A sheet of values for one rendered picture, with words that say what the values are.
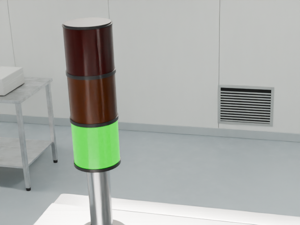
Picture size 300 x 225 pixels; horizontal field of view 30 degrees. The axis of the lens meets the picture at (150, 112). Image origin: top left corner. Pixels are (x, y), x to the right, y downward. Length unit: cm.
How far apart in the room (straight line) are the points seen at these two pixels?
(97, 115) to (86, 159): 5
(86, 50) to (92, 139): 9
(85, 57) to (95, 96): 4
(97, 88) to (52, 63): 610
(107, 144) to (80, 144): 3
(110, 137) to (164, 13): 552
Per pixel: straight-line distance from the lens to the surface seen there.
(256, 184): 534
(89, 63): 54
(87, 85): 55
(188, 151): 598
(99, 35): 54
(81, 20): 57
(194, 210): 70
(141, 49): 623
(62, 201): 74
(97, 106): 56
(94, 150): 57
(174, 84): 624
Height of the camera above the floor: 245
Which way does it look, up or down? 20 degrees down
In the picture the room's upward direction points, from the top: 2 degrees counter-clockwise
